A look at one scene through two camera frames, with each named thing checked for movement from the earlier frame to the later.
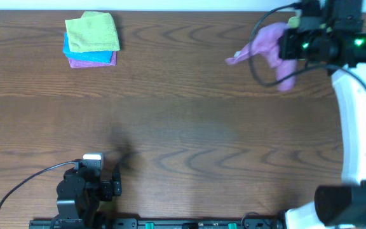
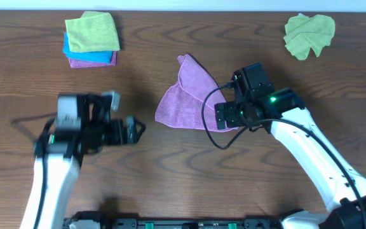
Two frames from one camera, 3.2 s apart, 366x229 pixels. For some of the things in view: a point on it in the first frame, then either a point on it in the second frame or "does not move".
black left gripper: x=112 y=187 -> x=122 y=133
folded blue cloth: x=100 y=56 does not move
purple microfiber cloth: x=265 y=42 -> x=182 y=106
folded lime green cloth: x=94 y=31 does not move
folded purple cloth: x=78 y=63 does not move
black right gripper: x=284 y=41 -> x=230 y=121
